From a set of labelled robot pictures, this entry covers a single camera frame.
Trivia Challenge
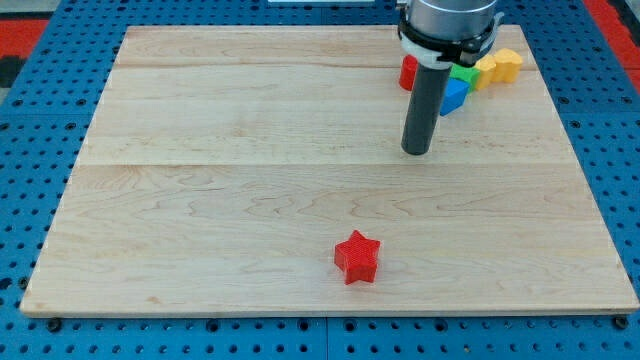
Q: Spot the yellow pentagon block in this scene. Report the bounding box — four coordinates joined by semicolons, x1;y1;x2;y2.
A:
474;54;497;91

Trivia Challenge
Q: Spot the wooden board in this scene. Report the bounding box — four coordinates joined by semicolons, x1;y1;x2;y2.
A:
20;26;639;318

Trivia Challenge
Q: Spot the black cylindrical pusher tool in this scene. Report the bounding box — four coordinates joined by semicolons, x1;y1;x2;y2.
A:
401;64;451;155

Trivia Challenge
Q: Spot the green block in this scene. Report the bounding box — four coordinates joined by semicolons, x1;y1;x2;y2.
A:
449;64;480;93

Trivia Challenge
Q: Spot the yellow heart block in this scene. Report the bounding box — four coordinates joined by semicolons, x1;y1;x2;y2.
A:
492;48;523;83

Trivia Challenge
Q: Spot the red circle block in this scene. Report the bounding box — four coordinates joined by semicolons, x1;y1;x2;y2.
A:
398;55;419;91

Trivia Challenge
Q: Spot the blue block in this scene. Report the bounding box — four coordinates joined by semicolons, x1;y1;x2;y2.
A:
439;78;470;116

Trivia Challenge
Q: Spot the red star block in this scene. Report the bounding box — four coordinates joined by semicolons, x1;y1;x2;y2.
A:
334;230;381;285

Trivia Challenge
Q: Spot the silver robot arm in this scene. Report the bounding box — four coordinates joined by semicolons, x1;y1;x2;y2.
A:
398;0;503;155

